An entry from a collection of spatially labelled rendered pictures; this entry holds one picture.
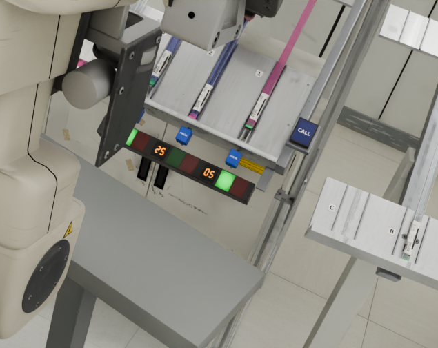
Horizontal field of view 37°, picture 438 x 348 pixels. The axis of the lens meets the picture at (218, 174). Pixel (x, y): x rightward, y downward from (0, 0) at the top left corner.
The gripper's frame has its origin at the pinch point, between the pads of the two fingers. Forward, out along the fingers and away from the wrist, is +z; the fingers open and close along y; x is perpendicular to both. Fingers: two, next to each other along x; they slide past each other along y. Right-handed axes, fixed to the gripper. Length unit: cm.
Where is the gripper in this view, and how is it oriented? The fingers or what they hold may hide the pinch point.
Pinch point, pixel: (246, 15)
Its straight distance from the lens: 138.9
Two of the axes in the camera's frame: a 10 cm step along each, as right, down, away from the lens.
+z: 0.5, 2.7, 9.6
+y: -9.0, -4.1, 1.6
